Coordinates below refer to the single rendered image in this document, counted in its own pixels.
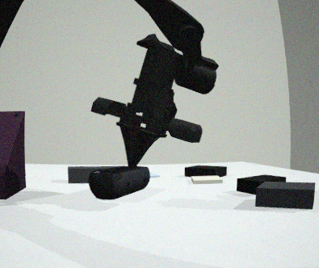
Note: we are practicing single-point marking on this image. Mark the dark grey switch controller unit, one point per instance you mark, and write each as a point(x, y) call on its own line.
point(115, 182)

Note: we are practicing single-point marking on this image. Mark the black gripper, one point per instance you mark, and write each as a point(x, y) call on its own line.
point(150, 98)

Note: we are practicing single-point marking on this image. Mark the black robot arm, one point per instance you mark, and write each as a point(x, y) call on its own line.
point(190, 70)

